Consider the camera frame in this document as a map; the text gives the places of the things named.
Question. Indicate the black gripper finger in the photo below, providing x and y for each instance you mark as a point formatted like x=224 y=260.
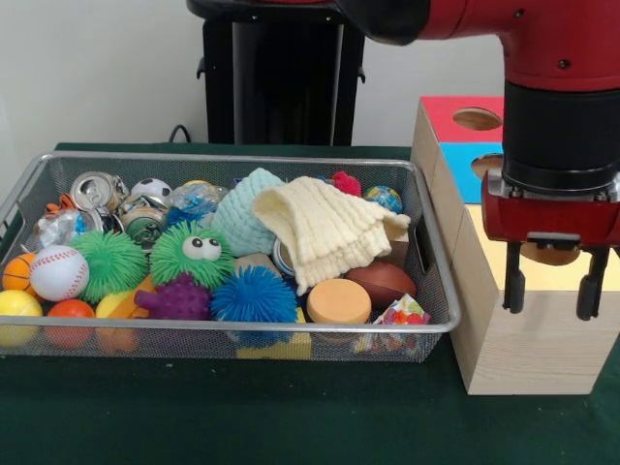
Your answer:
x=514 y=289
x=591 y=286

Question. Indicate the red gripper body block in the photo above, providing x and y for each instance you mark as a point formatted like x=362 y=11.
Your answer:
x=552 y=221

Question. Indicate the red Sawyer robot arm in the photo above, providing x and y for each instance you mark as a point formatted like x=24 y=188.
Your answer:
x=562 y=58

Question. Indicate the wooden box with three holes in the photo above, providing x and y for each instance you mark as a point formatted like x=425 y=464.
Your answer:
x=523 y=358

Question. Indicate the clear mesh bin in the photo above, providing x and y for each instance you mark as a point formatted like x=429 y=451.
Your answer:
x=39 y=194

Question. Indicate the small brown football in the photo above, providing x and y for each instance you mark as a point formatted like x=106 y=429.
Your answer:
x=383 y=284

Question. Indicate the small globe ball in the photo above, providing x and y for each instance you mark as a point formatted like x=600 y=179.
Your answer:
x=385 y=199

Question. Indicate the orange round disc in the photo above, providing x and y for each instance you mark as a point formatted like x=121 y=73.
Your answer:
x=338 y=300

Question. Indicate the pale yellow knitted cloth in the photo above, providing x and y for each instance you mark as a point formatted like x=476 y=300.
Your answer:
x=325 y=232

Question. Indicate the blue spiky ball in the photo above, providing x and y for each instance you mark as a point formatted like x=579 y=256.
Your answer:
x=254 y=295

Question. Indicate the mint green knitted cloth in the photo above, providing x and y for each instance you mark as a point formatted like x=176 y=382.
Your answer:
x=242 y=213

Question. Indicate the purple spiky ball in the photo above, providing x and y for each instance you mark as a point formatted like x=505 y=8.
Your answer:
x=179 y=298

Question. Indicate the green fuzzy ball with eyes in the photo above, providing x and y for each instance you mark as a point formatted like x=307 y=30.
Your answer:
x=174 y=263

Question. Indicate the dark green table cloth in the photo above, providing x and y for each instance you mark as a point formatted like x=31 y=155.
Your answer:
x=194 y=417

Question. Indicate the green spiky ball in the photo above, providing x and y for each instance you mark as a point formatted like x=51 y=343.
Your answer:
x=111 y=263

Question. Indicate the red orange ball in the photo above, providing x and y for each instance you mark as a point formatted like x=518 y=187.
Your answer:
x=71 y=312

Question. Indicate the white baseball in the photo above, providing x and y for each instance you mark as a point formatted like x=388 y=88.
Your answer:
x=58 y=273

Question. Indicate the yellow ball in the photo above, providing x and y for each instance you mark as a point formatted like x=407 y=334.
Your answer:
x=19 y=308

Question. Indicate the small orange basketball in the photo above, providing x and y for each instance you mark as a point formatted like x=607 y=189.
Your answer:
x=17 y=273

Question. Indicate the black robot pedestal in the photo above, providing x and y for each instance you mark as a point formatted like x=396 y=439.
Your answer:
x=281 y=87

